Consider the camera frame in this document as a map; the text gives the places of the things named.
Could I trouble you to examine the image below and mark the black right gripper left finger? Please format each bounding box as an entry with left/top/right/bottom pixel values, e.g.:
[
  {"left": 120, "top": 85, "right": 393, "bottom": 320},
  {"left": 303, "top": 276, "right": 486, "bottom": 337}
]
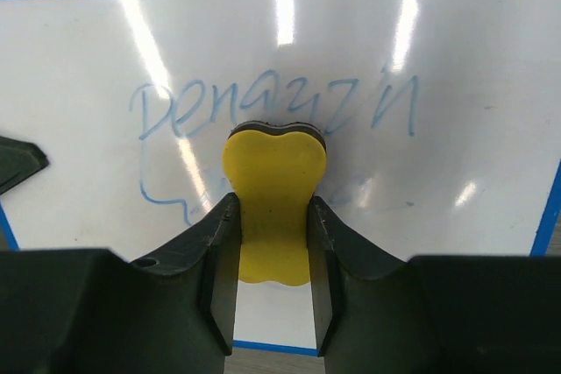
[{"left": 1, "top": 194, "right": 241, "bottom": 373}]

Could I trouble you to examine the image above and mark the yellow bone-shaped eraser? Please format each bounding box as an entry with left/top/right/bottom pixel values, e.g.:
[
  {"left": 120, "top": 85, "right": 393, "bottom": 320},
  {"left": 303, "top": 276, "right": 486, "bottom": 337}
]
[{"left": 222, "top": 121, "right": 327, "bottom": 286}]

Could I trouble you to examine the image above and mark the blue framed whiteboard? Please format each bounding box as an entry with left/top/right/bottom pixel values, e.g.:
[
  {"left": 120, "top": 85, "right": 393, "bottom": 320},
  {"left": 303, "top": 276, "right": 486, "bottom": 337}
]
[{"left": 0, "top": 0, "right": 561, "bottom": 357}]

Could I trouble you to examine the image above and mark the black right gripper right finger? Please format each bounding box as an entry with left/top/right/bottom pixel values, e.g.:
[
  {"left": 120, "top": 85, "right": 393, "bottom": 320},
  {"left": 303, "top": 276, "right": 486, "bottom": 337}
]
[{"left": 308, "top": 197, "right": 560, "bottom": 373}]

